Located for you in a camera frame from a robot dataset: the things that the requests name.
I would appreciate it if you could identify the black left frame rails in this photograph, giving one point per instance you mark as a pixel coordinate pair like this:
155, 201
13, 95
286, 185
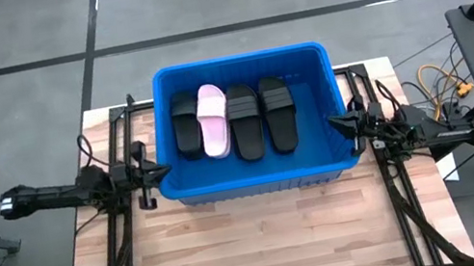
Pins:
130, 249

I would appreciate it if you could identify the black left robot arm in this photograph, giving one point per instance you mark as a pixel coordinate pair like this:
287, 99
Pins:
48, 198

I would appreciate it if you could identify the white paper sheet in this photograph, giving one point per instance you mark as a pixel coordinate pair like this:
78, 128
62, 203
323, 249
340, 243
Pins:
448, 169

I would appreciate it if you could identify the blue plastic bin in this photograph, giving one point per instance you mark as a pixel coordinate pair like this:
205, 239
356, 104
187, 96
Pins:
318, 148

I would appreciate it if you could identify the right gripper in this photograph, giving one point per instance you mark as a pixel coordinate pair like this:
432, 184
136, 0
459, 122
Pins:
372, 124

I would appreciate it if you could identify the black right frame rails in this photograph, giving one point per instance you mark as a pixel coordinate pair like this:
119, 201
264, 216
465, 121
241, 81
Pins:
411, 229

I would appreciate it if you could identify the pale pink slide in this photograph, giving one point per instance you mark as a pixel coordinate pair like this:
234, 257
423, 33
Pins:
215, 127

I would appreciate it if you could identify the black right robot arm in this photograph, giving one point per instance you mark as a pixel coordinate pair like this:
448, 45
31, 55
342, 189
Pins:
462, 132

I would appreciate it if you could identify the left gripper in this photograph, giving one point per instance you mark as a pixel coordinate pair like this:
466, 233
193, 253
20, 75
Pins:
142, 179

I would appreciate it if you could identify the black frame rails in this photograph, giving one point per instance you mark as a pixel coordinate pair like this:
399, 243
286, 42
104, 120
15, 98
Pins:
130, 249
411, 229

